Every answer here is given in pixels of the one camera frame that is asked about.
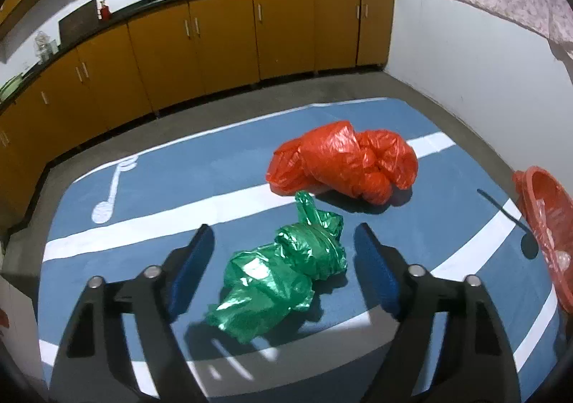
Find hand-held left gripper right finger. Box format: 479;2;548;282
353;223;523;403

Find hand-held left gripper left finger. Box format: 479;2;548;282
48;224;216;403

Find green plastic bag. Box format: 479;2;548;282
204;190;349;345

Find red plastic basket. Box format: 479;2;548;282
511;165;573;315

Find blue mat with white stripes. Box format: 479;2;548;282
38;97;561;403

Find large orange plastic bag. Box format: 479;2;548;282
265;120;420;206

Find clear plastic bag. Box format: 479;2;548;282
533;197;573;272

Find yellow wooden base cabinets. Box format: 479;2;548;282
0;0;398;231

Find pale green enamel pot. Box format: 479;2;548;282
0;74;26;100

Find glass jar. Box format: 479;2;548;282
35;31;59;62

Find dark cutting board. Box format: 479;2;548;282
58;0;102;48

